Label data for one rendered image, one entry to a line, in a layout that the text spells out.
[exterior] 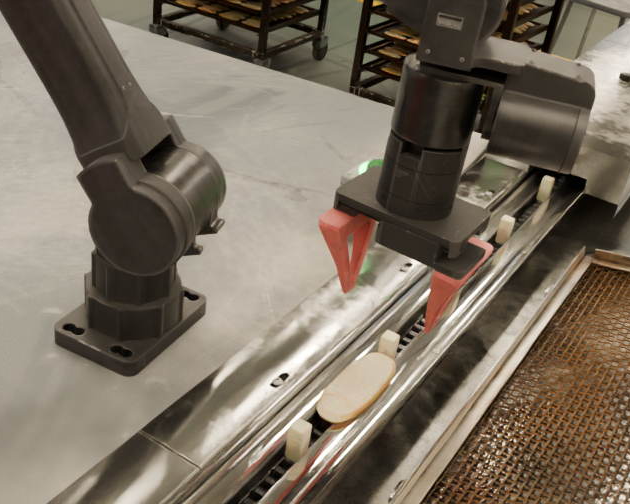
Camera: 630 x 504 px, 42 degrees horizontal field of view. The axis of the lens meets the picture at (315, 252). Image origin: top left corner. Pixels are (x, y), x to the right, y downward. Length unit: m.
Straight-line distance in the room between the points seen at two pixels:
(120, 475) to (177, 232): 0.18
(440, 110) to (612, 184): 0.52
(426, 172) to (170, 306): 0.27
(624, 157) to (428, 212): 0.49
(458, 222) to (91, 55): 0.29
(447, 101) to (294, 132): 0.63
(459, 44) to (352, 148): 0.63
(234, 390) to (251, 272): 0.23
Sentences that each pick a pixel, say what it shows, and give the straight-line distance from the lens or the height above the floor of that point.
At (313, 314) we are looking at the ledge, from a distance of 0.73.
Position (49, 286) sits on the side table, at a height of 0.82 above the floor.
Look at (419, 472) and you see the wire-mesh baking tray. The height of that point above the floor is 0.90.
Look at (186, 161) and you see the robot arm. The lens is 0.68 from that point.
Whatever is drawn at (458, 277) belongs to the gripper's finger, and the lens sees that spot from 0.59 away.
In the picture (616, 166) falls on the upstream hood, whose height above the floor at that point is 0.91.
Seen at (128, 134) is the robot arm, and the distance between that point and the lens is 0.64.
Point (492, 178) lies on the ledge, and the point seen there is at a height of 0.86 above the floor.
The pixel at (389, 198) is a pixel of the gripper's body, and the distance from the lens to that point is 0.59.
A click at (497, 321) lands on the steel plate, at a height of 0.82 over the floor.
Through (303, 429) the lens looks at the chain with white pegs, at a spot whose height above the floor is 0.87.
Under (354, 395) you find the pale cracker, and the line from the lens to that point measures 0.66.
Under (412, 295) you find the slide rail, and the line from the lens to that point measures 0.80.
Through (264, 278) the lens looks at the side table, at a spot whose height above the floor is 0.82.
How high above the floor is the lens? 1.29
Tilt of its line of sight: 32 degrees down
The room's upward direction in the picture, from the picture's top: 9 degrees clockwise
